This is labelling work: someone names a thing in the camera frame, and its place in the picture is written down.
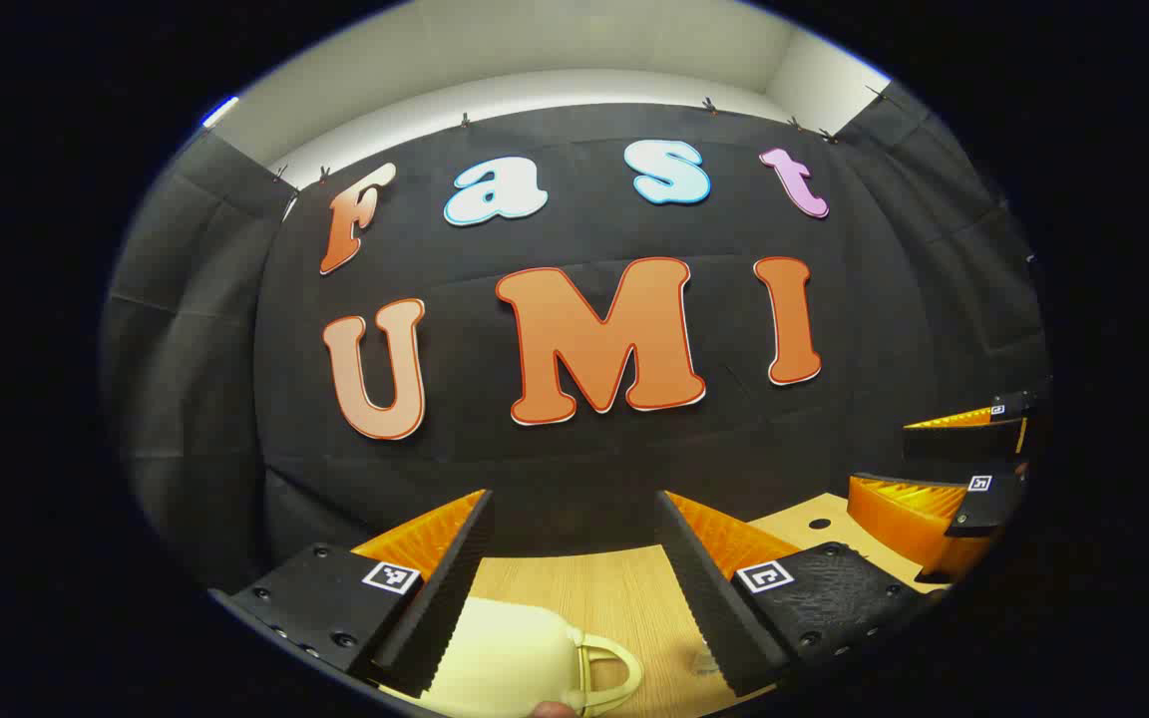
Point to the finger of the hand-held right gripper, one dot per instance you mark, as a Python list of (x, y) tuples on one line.
[(963, 441), (904, 509)]

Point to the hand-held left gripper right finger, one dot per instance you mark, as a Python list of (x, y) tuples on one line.
[(704, 598)]

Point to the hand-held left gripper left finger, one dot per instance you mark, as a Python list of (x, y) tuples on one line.
[(445, 598)]

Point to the pale yellow suitcase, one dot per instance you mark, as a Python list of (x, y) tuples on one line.
[(505, 648)]

